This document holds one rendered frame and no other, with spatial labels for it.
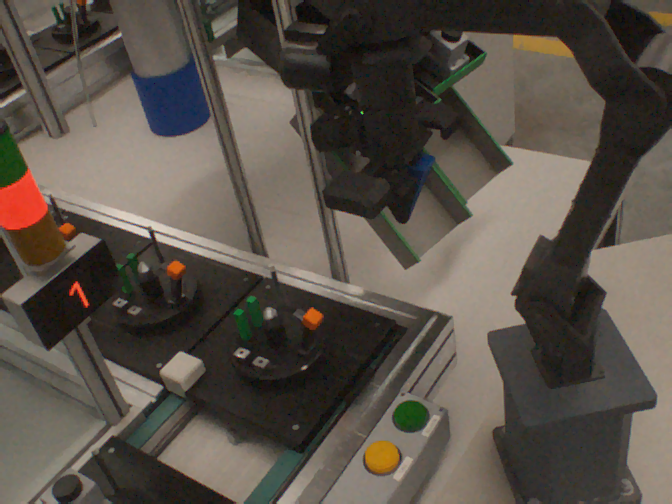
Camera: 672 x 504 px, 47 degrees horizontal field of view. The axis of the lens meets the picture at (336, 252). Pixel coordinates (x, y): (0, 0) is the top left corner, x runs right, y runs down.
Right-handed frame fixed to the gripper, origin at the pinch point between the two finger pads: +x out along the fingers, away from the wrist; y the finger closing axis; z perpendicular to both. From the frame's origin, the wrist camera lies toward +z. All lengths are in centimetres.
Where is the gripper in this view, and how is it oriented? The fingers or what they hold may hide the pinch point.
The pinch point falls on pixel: (399, 196)
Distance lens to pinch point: 83.9
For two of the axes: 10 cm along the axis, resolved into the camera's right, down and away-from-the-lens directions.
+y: -5.5, 5.9, -5.9
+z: -8.2, -2.5, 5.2
